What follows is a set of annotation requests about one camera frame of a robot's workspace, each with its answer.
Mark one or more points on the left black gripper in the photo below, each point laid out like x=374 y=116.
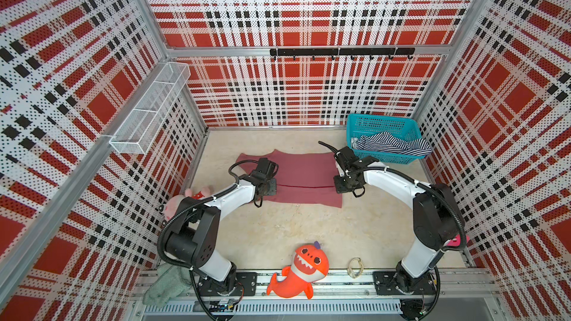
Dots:
x=272 y=189

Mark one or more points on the green cloth rag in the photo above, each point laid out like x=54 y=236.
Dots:
x=172 y=282

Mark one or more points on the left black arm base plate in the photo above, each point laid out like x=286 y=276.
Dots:
x=236 y=284

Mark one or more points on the pink plush toy red dress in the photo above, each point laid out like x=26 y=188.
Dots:
x=172 y=205

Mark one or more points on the red shark plush toy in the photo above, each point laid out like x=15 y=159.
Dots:
x=310 y=264

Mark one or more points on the maroon tank top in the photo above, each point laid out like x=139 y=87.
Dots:
x=305 y=179

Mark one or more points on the aluminium front rail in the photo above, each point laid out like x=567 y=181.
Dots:
x=457 y=294

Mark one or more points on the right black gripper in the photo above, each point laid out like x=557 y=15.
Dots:
x=340 y=189

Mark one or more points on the black wall hook rail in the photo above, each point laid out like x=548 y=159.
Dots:
x=298 y=52

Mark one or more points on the white plush toy yellow glasses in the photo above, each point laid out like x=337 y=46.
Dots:
x=455 y=243

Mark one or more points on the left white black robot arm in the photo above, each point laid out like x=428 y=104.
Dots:
x=188 y=240

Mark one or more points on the white wire mesh shelf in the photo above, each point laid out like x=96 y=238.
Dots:
x=136 y=134

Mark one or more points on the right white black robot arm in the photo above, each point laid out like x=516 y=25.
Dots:
x=438 y=225

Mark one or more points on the teal plastic basket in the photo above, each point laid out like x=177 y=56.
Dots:
x=366 y=124

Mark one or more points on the striped black white tank top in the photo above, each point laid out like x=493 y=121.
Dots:
x=385 y=142

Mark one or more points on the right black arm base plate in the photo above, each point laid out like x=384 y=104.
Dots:
x=399 y=283

